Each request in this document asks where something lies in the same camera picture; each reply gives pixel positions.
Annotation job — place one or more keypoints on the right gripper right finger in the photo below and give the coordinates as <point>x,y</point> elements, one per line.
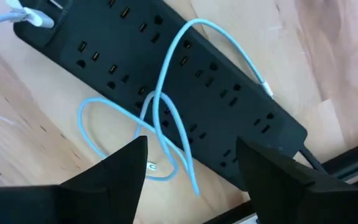
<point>306,199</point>

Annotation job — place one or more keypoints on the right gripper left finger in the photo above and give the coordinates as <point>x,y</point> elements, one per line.
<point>73,202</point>

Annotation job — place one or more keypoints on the black power strip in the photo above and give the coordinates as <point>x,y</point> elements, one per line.
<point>216,105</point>

